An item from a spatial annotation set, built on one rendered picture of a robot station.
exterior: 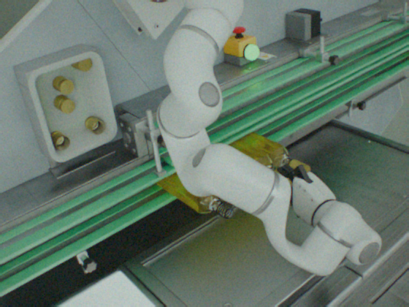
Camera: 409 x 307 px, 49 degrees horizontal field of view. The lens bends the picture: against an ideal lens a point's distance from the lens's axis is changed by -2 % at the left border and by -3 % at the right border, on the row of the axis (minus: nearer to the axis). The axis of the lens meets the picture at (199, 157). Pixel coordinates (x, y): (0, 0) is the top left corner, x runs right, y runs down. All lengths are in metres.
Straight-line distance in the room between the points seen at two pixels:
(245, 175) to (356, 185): 0.67
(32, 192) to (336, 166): 0.88
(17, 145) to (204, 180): 0.53
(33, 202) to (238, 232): 0.49
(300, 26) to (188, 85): 0.86
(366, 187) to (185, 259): 0.57
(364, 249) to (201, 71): 0.45
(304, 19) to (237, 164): 0.84
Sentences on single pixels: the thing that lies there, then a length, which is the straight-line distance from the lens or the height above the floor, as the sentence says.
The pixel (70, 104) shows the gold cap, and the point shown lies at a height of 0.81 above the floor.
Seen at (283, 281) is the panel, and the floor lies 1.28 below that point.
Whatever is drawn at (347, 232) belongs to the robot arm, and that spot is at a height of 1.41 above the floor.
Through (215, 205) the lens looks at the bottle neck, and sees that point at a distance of 1.03.
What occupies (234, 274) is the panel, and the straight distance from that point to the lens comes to 1.06.
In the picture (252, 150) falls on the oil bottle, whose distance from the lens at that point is 1.17.
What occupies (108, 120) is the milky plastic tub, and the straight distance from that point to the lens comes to 1.13.
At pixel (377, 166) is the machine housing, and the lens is 1.47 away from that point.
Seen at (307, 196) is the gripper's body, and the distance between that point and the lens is 1.00.
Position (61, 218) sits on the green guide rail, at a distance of 1.04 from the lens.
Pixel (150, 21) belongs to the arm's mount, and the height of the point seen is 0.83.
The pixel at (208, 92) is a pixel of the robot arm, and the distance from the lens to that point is 0.72.
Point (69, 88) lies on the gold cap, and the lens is 1.07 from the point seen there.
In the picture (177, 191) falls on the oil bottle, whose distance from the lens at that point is 1.11.
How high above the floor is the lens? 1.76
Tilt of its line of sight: 44 degrees down
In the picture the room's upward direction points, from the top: 119 degrees clockwise
